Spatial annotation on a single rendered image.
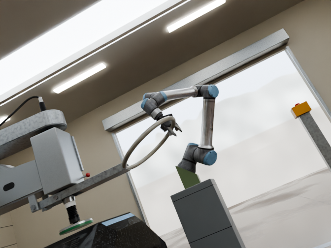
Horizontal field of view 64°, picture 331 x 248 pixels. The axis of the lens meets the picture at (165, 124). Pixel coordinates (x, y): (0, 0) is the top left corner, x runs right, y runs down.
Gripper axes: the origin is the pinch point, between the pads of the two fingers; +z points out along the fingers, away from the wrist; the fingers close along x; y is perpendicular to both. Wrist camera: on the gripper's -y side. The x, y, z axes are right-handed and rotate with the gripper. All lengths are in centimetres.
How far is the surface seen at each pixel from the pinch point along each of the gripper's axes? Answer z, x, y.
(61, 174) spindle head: -31, 76, 18
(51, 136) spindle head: -57, 67, 12
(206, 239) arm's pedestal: 69, 11, 71
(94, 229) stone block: 13, 83, 6
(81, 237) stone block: 10, 90, 13
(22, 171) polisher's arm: -54, 92, 28
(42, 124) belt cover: -69, 66, 12
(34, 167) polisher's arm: -49, 85, 24
